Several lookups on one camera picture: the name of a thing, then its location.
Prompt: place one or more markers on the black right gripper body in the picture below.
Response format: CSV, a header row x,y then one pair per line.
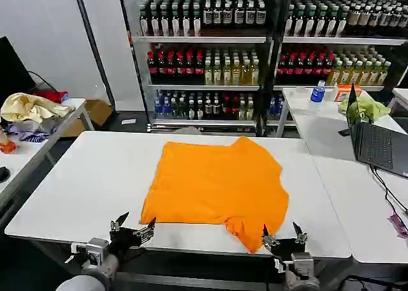
x,y
288,248

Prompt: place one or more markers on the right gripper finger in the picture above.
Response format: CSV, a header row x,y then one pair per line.
x,y
269,242
301,236

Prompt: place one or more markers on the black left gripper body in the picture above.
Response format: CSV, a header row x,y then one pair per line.
x,y
122,238

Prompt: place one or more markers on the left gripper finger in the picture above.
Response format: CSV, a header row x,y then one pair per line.
x,y
118,223
146,234

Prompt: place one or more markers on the orange shirt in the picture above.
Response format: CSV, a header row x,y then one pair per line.
x,y
216,182

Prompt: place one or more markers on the white side table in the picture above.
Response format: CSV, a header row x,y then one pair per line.
x,y
360,214

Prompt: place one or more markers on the pink packet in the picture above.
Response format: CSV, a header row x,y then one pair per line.
x,y
398,225

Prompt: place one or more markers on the white card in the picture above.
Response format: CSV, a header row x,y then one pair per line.
x,y
128,121

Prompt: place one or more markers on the white desk with laptop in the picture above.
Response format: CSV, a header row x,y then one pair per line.
x,y
318,128

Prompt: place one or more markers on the small black phone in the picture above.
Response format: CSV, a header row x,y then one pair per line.
x,y
344,132

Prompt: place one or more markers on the cardboard box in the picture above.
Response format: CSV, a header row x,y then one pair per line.
x,y
95,112

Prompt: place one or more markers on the white desk with clothes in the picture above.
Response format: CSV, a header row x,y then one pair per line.
x,y
19,163

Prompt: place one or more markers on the black laptop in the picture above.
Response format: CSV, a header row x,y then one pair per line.
x,y
376,144

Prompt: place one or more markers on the blue patterned cloth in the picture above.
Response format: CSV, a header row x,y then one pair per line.
x,y
30,134

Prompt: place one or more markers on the black mouse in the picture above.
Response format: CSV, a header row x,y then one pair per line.
x,y
3,173

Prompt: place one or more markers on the small orange object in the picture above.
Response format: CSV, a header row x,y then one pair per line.
x,y
7,145

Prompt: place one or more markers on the blue water bottle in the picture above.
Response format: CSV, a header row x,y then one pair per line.
x,y
317,96

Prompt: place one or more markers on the red cloth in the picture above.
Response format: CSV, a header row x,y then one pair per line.
x,y
52,95

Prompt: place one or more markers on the green cloth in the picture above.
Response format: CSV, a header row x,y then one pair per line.
x,y
369,107

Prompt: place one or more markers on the pale yellow cloth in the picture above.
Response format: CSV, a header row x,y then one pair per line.
x,y
28,107

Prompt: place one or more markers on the orange and white box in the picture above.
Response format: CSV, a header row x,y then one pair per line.
x,y
345,93

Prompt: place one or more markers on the small white table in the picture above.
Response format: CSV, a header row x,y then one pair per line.
x,y
402,98

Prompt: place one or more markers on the black partition pole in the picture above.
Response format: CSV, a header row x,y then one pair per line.
x,y
92,48

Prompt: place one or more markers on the shelf of drink bottles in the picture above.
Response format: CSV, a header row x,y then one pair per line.
x,y
204,64
334,48

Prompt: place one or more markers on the black monitor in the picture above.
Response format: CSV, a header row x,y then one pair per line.
x,y
12,71

